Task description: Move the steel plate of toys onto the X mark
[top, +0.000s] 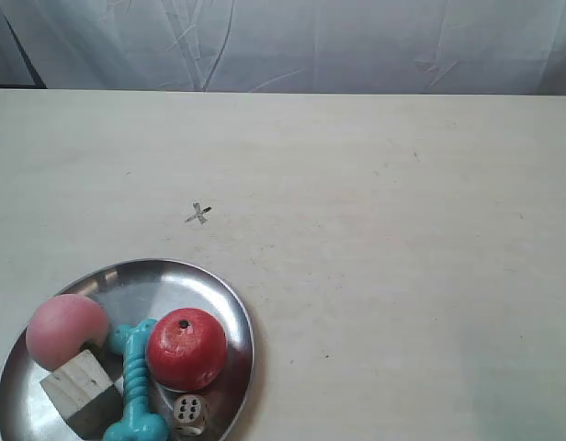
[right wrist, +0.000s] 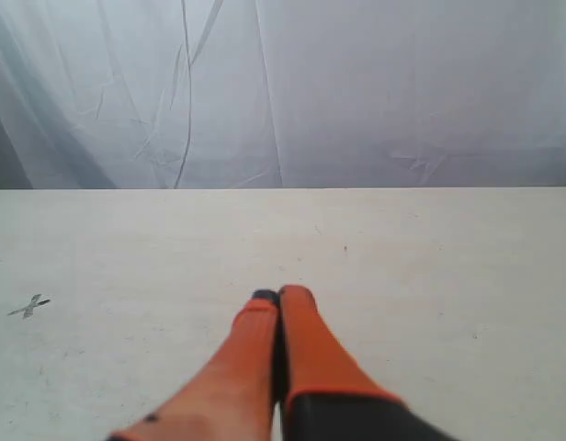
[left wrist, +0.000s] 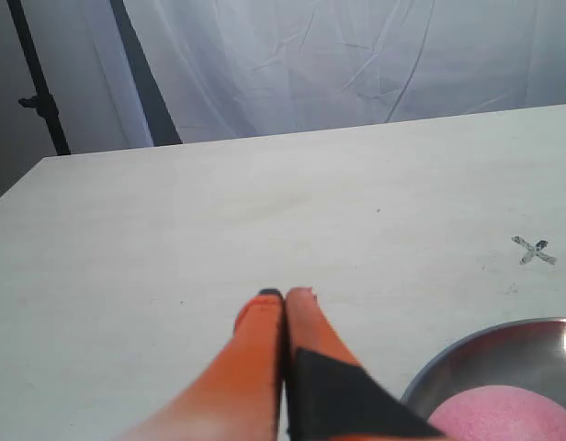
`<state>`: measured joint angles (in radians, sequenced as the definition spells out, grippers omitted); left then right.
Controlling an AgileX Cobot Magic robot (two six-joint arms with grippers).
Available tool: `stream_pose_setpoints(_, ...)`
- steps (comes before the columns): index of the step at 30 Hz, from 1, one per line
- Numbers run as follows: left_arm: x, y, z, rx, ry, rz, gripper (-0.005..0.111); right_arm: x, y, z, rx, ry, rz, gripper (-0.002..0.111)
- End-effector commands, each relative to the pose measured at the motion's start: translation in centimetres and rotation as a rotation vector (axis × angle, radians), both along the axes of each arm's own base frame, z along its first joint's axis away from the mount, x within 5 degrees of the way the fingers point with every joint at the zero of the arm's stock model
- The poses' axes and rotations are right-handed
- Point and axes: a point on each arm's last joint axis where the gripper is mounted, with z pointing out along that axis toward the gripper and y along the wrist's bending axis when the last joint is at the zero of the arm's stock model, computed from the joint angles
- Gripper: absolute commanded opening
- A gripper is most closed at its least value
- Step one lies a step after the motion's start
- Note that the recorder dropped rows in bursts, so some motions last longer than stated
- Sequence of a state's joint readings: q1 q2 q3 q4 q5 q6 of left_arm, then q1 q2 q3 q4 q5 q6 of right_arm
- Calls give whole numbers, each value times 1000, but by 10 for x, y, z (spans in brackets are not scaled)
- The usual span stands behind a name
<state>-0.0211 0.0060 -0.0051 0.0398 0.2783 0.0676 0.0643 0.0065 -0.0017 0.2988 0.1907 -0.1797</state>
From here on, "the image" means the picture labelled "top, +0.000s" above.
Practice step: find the small wooden die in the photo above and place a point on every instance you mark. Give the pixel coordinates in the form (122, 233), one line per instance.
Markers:
(190, 415)

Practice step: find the red apple toy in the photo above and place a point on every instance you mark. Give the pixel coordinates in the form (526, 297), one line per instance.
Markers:
(187, 349)

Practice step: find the large round metal plate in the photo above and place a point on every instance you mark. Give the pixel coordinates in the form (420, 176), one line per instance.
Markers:
(130, 292)

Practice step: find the turquoise rubber bone toy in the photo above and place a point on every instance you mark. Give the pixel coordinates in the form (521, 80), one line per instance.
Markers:
(137, 421)

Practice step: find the white wrinkled backdrop cloth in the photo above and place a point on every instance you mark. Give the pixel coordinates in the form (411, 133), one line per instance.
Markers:
(342, 47)

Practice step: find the pink peach toy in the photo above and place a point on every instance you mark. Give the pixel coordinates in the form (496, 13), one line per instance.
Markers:
(60, 327)

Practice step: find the pale wooden cube block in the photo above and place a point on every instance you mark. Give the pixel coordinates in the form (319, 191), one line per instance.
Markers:
(84, 396)

